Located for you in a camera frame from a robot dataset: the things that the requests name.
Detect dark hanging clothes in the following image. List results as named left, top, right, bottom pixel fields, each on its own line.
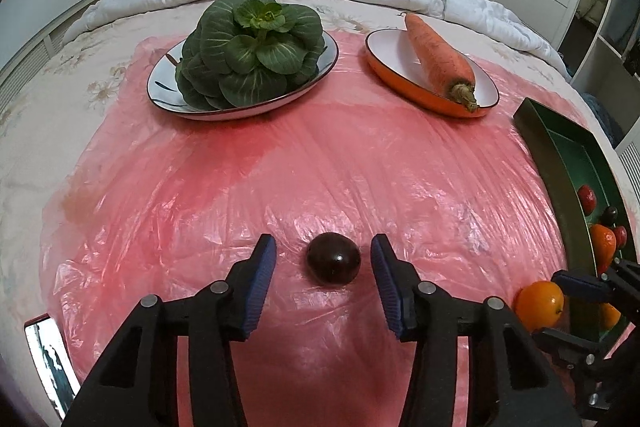
left=620, top=0, right=640, bottom=82

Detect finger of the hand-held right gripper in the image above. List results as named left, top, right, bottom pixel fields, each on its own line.
left=531, top=328, right=625, bottom=374
left=551, top=258, right=640, bottom=323

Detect green tray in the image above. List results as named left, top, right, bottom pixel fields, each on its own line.
left=513, top=97, right=632, bottom=344

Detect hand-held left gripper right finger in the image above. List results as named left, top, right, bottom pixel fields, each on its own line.
left=370, top=233, right=583, bottom=427

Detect phone in red case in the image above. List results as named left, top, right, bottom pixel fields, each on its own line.
left=24, top=314, right=82, bottom=420

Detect white slatted cabinet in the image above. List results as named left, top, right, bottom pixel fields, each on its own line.
left=0, top=0, right=121, bottom=118

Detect pink plastic sheet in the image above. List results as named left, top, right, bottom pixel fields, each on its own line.
left=39, top=29, right=626, bottom=427

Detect orange enamel plate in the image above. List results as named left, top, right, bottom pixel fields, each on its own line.
left=364, top=28, right=501, bottom=120

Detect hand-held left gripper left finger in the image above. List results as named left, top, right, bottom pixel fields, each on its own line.
left=61, top=233, right=277, bottom=427

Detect orange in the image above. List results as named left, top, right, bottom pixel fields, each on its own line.
left=589, top=223, right=617, bottom=275
left=597, top=302, right=622, bottom=332
left=515, top=281, right=565, bottom=332

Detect green bok choy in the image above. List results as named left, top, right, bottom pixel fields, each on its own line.
left=175, top=0, right=326, bottom=112

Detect white plate with dark rim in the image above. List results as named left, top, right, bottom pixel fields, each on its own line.
left=146, top=27, right=339, bottom=122

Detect carrot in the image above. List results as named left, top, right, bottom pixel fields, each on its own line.
left=404, top=13, right=480, bottom=112

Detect blue blanket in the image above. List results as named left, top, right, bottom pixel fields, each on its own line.
left=582, top=92, right=621, bottom=142

